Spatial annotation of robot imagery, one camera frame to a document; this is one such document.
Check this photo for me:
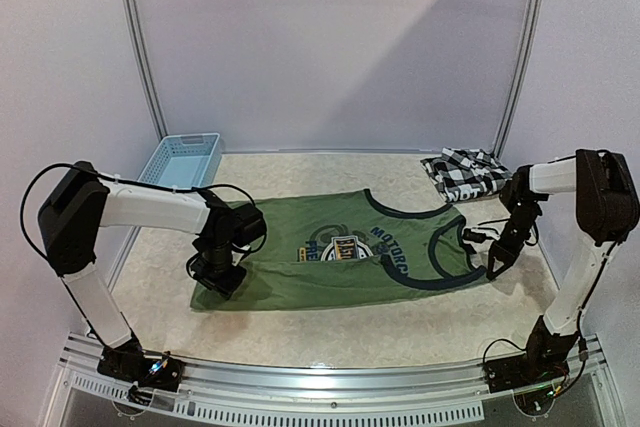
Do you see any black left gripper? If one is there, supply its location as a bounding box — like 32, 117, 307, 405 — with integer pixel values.
190, 238, 246, 300

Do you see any black white checked shirt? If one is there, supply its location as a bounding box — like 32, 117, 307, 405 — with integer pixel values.
420, 148, 512, 203

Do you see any green garment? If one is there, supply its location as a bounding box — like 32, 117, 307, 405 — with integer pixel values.
190, 189, 486, 312

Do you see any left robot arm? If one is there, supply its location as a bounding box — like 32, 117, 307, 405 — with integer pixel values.
37, 161, 267, 381

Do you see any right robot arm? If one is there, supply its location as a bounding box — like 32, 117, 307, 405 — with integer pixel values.
487, 149, 639, 383

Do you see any light blue plastic basket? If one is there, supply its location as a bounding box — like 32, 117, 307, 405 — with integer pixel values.
138, 133, 222, 189

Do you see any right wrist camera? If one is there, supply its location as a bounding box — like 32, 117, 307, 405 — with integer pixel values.
462, 228, 496, 244

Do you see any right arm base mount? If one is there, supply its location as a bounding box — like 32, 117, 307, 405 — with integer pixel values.
481, 337, 589, 399

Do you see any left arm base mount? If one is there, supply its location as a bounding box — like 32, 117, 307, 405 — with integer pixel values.
97, 334, 186, 407

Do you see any front aluminium rail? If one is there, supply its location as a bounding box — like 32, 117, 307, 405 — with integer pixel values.
44, 334, 625, 426

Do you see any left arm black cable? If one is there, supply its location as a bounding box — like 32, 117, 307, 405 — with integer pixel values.
19, 161, 269, 268

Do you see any right aluminium wall post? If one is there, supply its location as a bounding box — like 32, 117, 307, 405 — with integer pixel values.
492, 0, 543, 158

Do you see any aluminium wall post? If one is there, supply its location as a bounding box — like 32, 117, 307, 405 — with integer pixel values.
123, 0, 168, 139
492, 0, 543, 158

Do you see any left aluminium wall post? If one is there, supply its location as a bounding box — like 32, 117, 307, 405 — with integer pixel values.
123, 0, 168, 139

